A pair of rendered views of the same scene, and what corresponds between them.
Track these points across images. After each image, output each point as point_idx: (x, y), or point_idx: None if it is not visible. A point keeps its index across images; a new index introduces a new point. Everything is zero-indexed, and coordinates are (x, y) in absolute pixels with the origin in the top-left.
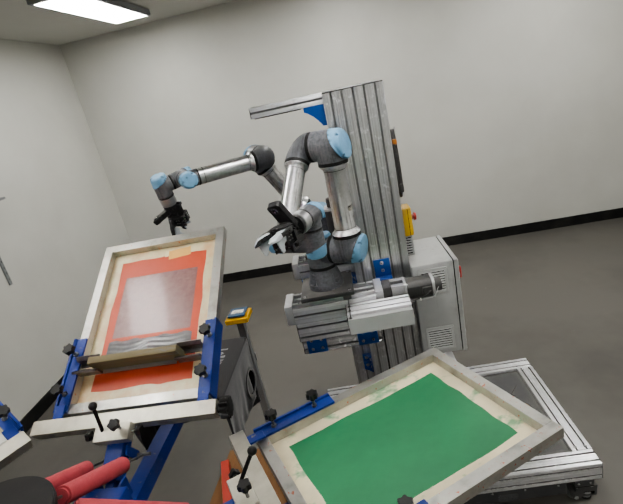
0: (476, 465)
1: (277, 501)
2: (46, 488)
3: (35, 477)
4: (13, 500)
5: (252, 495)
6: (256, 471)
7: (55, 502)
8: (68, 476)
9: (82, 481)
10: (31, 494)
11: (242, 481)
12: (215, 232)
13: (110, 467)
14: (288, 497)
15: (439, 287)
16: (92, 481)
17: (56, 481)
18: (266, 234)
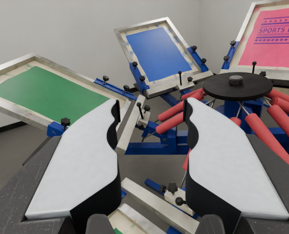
0: None
1: (158, 209)
2: (235, 95)
3: (253, 95)
4: (243, 89)
5: (170, 196)
6: (192, 226)
7: (221, 97)
8: None
9: (256, 126)
10: (239, 93)
11: (174, 187)
12: None
13: (277, 153)
14: (163, 230)
15: None
16: (259, 134)
17: (287, 128)
18: (227, 171)
